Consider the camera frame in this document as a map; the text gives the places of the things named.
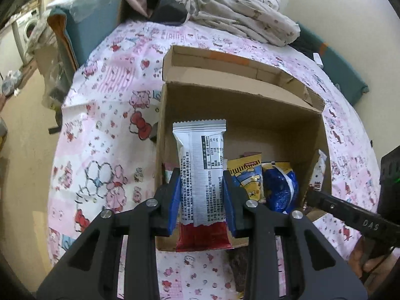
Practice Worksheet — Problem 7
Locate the teal headboard cushion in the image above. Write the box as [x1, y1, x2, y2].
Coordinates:
[294, 22, 369, 107]

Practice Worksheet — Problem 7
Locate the white washing machine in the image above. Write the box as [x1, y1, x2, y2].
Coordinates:
[12, 3, 43, 66]

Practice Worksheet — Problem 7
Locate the pink printed bed sheet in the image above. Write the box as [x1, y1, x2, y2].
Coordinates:
[47, 19, 388, 300]

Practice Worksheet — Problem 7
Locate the blue packet with white stripe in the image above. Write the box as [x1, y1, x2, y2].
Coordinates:
[262, 161, 300, 215]

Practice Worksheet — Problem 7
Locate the white black-print snack packet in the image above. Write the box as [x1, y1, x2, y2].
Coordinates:
[308, 149, 327, 191]

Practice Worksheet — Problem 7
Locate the blue packet with yellow cartoon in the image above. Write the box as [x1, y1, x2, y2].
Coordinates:
[226, 154, 266, 204]

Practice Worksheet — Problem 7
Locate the teal padded footboard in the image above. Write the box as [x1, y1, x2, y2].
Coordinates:
[47, 0, 124, 72]

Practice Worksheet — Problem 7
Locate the white snack bar packet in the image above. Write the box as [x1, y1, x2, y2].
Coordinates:
[172, 119, 234, 252]

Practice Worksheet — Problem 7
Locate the clear plastic bag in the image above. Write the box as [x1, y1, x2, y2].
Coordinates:
[31, 31, 76, 113]

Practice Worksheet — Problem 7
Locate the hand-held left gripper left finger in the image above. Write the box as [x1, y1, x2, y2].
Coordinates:
[36, 167, 182, 300]

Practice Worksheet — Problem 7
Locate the brown cardboard box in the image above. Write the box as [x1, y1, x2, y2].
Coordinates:
[154, 45, 332, 252]

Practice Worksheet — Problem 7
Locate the person's right hand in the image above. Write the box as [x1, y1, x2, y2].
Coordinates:
[348, 236, 400, 291]

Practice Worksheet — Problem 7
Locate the dark brown snack packet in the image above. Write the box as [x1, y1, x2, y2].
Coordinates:
[229, 247, 251, 293]

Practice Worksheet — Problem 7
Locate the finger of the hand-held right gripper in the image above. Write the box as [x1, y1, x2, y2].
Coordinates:
[304, 187, 394, 241]

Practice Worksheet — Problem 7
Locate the dark grey cloth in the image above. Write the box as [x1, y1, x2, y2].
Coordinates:
[147, 0, 190, 26]

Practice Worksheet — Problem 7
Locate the white floor bag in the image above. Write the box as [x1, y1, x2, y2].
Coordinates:
[0, 69, 22, 97]

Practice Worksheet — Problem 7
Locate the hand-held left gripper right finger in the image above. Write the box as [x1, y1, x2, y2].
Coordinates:
[222, 170, 369, 300]

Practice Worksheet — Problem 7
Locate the crumpled floral blanket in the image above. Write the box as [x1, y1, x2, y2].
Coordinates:
[179, 0, 301, 47]

